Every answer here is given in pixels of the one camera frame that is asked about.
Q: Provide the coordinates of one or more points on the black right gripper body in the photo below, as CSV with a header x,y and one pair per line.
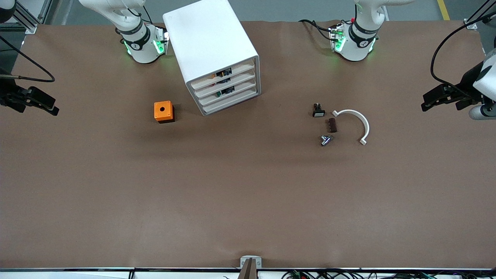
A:
x,y
9,97

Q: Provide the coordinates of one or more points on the white semicircular plastic arc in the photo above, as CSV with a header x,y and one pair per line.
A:
x,y
366,126

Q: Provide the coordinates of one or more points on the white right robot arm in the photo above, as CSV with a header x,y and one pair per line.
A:
x,y
143,50

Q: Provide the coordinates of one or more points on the white drawer cabinet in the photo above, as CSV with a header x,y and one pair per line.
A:
x,y
209,38

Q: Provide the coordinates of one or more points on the grey metal bracket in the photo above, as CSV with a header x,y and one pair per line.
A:
x,y
243,259

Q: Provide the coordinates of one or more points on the small metallic connector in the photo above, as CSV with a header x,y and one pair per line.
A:
x,y
324,141

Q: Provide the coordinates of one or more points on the brown terminal block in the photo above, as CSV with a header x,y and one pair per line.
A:
x,y
331,125

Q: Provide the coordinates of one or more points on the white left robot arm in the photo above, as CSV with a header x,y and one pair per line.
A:
x,y
354,46

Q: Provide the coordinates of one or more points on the white plastic drawer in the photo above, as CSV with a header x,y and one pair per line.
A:
x,y
240,90
240,98
240,71
240,80

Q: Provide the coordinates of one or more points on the black switch with white face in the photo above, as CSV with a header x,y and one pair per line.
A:
x,y
318,112

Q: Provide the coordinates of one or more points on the brown tapered post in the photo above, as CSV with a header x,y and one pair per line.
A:
x,y
248,272

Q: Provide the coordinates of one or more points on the orange button box with hole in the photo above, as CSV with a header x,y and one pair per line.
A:
x,y
158,114

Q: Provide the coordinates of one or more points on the aluminium frame profile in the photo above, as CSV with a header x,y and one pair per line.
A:
x,y
471,25
31,28

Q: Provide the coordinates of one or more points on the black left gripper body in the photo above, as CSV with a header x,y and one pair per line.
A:
x,y
466,87

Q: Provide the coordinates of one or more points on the brown table cover mat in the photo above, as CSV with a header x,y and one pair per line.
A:
x,y
248,193

